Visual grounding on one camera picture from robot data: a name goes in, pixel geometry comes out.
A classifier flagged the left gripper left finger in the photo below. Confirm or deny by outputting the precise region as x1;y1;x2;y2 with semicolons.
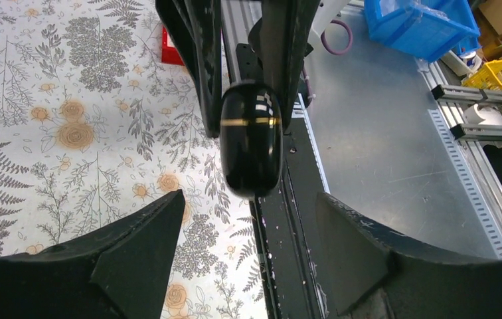
0;190;185;318

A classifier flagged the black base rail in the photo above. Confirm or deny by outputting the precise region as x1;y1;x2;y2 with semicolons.
220;0;335;319

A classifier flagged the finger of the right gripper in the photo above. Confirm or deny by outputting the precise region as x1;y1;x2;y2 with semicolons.
248;0;320;130
155;0;222;138

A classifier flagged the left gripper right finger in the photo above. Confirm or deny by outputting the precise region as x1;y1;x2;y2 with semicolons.
315;193;502;318

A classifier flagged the yellow plastic crate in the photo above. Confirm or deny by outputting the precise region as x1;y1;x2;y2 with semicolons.
461;59;502;90

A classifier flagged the floral table mat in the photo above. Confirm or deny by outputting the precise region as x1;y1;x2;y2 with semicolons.
0;1;268;318

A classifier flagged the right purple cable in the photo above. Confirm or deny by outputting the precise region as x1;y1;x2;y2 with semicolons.
320;18;354;56

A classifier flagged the red box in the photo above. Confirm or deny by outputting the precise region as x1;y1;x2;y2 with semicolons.
161;27;184;66

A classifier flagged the blue plastic bin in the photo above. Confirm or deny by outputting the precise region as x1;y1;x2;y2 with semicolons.
364;0;480;62

